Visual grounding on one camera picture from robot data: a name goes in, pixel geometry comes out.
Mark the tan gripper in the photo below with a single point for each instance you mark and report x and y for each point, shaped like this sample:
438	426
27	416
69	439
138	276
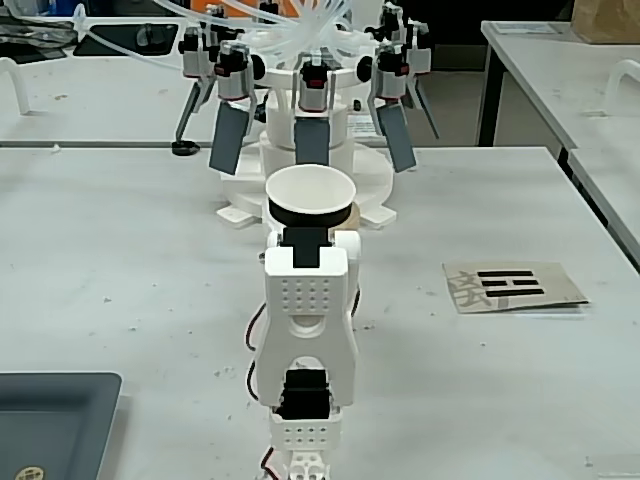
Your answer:
306	220

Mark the black paper cup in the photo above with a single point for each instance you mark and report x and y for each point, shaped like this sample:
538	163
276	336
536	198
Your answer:
310	190

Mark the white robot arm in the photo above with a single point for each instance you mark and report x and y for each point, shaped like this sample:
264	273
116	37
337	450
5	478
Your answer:
305	350

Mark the printed white paper label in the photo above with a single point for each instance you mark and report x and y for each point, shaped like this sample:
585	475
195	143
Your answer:
361	125

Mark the white dispenser machine base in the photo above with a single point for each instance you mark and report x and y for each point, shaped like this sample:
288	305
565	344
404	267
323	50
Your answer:
280	125

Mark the black round lid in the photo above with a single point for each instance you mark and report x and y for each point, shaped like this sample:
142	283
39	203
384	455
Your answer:
184	148

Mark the clear plastic tube bundle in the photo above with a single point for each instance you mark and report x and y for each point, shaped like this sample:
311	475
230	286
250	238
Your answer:
310	30

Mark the cardboard card with black bars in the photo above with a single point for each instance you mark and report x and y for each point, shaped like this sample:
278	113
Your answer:
550	280

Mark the white side table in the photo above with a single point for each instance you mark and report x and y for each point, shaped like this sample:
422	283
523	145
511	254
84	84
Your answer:
540	65
615	185

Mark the white paper sheet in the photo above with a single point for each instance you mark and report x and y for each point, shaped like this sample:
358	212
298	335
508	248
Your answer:
525	27

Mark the orange box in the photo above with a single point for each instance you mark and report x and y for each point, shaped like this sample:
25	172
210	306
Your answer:
207	5

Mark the brown paper bag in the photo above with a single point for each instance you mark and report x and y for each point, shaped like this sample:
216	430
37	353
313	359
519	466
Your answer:
605	20

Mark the dark blue plastic tray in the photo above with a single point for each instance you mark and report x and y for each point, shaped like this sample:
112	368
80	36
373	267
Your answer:
50	425

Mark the round sticker in tray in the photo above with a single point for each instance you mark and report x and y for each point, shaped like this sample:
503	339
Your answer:
27	472

